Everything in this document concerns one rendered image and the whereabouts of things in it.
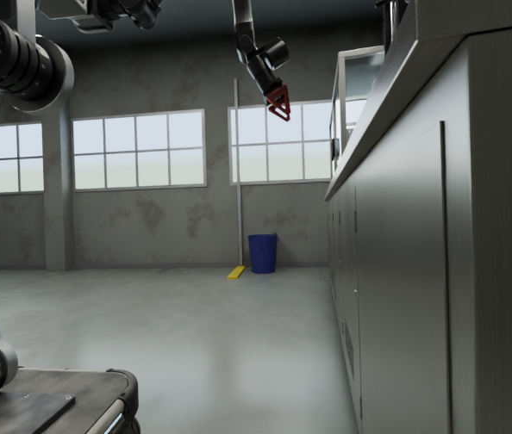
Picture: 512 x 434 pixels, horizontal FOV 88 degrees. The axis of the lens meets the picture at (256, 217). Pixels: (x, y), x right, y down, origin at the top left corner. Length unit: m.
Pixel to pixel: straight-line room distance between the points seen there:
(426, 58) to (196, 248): 3.88
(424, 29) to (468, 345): 0.22
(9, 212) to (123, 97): 2.59
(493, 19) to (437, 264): 0.18
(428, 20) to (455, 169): 0.10
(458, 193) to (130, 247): 4.36
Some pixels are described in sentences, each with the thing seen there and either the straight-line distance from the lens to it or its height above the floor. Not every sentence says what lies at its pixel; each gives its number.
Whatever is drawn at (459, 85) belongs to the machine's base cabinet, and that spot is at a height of 0.83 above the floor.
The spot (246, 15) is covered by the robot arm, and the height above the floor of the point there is 1.35.
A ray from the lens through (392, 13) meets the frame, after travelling 1.11.
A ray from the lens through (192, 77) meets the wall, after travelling 4.49.
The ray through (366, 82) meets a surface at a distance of 1.67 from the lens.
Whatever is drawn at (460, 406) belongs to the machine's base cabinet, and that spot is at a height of 0.60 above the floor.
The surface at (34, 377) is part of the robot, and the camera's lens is 1.23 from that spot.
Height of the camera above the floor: 0.74
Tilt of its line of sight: level
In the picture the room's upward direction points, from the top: 2 degrees counter-clockwise
